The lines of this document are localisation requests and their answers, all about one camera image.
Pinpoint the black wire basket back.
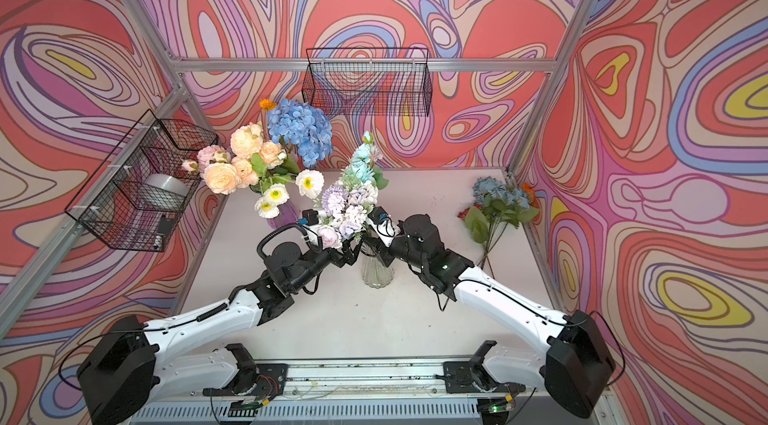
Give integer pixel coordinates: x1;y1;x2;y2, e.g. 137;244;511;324
302;46;433;117

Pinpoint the pink rose flower stem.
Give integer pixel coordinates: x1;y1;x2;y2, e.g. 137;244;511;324
181;145;231;175

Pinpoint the white tape roll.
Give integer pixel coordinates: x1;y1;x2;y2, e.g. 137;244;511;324
143;173;190;203

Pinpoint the clear ribbed glass vase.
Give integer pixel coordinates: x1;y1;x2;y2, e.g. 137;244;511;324
359;244;394;289

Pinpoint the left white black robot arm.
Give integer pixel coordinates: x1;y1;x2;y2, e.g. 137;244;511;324
76;242;360;424

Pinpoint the black wire basket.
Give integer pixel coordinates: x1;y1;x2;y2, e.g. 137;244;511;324
302;46;433;117
65;110;218;253

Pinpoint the orange poppy flower stem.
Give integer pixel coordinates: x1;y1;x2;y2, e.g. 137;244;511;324
259;98;278;140

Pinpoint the teal white bouquet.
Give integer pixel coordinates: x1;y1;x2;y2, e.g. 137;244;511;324
460;176;540;273

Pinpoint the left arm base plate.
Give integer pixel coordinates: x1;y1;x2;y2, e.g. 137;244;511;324
203;363;289;399

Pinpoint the cream rose flower stem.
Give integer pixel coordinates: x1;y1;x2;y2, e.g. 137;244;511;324
230;123;263;159

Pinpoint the small black device in basket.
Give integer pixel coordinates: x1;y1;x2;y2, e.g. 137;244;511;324
156;215;174;239

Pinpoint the pale blue rose stem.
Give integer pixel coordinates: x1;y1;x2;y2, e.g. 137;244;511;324
339;131;389;190

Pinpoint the lilac white mixed bouquet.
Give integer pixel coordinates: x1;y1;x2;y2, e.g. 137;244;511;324
313;181;379;250

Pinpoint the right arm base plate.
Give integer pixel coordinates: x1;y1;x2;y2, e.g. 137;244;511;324
436;360;527;396

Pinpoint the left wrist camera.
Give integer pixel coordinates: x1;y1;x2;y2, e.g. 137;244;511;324
298;209;320;233

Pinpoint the blue hydrangea flower stem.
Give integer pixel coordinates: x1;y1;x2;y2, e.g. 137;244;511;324
267;99;333;168

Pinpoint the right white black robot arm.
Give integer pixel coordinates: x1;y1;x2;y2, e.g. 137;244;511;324
368;211;616;419

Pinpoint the blue purple glass vase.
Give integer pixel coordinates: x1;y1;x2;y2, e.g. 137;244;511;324
266;201;300;230

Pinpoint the black wire basket left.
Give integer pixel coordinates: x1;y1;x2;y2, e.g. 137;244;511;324
65;110;218;253

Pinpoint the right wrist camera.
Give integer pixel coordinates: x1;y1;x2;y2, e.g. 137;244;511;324
368;206;397;247

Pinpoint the orange gerbera flower stem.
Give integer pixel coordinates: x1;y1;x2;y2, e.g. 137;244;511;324
520;183;536;203

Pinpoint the red sunflower stem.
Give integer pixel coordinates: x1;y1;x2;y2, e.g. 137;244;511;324
458;206;473;220

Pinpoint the peach rose flower stem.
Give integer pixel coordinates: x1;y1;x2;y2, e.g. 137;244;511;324
198;141;288;195

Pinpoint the white yellow-centred poppy stem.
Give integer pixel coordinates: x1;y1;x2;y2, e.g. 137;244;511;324
252;169;325;219

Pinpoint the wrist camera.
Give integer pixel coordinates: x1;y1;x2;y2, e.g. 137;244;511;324
298;209;320;233
368;206;397;247

